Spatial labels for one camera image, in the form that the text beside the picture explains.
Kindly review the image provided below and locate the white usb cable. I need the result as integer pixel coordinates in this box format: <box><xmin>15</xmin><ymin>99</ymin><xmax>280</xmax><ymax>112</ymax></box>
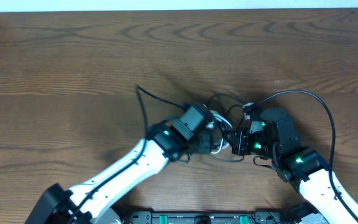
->
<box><xmin>208</xmin><ymin>110</ymin><xmax>233</xmax><ymax>155</ymax></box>

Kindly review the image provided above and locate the black left camera cable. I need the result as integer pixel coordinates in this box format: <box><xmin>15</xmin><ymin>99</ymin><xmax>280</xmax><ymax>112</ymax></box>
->
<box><xmin>67</xmin><ymin>84</ymin><xmax>188</xmax><ymax>224</ymax></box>

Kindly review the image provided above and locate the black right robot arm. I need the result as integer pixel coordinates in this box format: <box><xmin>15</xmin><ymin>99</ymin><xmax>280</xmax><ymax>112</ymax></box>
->
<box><xmin>223</xmin><ymin>108</ymin><xmax>358</xmax><ymax>223</ymax></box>

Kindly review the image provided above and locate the black camera cable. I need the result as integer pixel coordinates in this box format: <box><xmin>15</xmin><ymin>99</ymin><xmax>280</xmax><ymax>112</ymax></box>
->
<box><xmin>253</xmin><ymin>90</ymin><xmax>358</xmax><ymax>224</ymax></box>
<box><xmin>67</xmin><ymin>84</ymin><xmax>188</xmax><ymax>224</ymax></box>

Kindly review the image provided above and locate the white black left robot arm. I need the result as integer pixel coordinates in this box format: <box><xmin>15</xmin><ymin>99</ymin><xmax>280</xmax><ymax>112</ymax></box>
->
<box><xmin>26</xmin><ymin>104</ymin><xmax>231</xmax><ymax>223</ymax></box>

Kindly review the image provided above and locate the black usb cable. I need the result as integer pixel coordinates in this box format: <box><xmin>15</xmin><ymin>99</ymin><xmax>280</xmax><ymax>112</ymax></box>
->
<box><xmin>205</xmin><ymin>91</ymin><xmax>248</xmax><ymax>163</ymax></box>

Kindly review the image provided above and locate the black right camera cable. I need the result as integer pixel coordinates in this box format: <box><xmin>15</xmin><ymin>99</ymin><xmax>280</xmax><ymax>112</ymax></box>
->
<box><xmin>253</xmin><ymin>90</ymin><xmax>358</xmax><ymax>224</ymax></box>

